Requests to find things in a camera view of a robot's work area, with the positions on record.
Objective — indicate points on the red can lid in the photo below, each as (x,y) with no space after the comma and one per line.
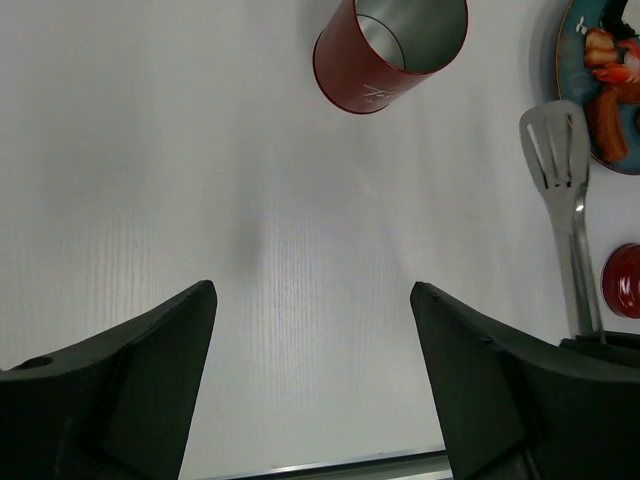
(620,281)

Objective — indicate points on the pork belly slice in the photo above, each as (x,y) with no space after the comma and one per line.
(601,49)

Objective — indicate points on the sushi roll piece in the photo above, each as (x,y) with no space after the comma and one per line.
(621,19)

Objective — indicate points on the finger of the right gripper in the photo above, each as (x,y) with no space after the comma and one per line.
(617,348)

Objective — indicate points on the orange shrimp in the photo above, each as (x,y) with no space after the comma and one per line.
(625,72)

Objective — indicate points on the red metal can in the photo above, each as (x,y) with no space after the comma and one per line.
(372,52)

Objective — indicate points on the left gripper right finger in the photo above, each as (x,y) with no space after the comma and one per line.
(512,406)

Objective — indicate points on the aluminium mounting rail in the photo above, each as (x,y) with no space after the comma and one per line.
(397,465)

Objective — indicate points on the metal tongs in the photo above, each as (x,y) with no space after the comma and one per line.
(556,145)

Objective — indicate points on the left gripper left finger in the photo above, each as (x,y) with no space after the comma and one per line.
(118,405)

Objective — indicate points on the red sausage piece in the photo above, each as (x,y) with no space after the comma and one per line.
(604,122)

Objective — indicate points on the blue ceramic plate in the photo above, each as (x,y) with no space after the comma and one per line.
(575,83)

